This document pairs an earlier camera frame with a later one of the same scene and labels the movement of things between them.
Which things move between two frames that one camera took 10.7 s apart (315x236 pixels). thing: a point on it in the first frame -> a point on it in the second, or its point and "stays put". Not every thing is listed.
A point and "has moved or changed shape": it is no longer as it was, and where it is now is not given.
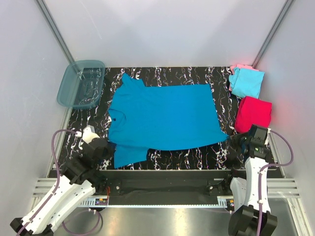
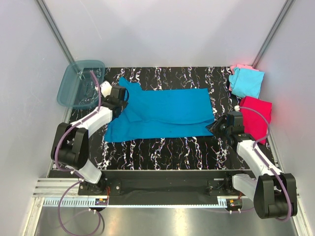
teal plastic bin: (80, 84) stays put
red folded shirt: (251, 111) stays put
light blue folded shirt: (245, 82) stays put
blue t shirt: (142, 118) has moved or changed shape
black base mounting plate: (166, 187) stays put
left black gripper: (111, 147) -> (124, 103)
